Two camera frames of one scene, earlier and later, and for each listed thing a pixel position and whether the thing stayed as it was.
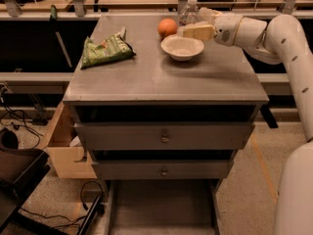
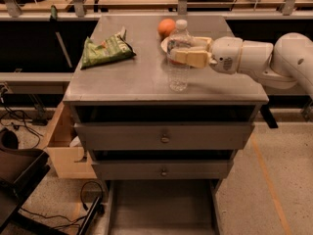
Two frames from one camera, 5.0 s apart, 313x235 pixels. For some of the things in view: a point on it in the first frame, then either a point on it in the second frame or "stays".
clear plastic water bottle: [190, 14] -> [179, 74]
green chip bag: [106, 50] stays
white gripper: [227, 28] -> [225, 57]
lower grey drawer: [162, 169] stays
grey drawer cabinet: [164, 110] stays
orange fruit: [166, 26] stays
